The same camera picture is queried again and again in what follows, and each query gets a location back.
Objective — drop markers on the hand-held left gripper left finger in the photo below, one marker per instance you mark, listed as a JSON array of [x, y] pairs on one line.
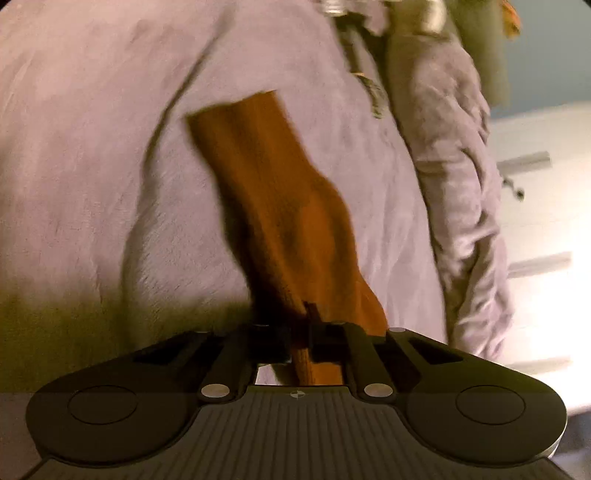
[[272, 344]]

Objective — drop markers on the olive green pillow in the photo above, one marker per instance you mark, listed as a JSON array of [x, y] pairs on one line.
[[482, 46]]

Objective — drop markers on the orange small garment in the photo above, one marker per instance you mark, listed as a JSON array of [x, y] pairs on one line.
[[281, 221]]

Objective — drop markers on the crumpled purple duvet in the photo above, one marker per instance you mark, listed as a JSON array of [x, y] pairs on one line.
[[455, 194]]

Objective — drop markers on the patterned cloth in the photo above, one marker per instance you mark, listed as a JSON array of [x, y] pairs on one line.
[[364, 69]]

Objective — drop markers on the white wardrobe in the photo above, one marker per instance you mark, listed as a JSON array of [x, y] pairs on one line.
[[540, 230]]

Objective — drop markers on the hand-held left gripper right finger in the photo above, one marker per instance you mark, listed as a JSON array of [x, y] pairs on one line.
[[328, 340]]

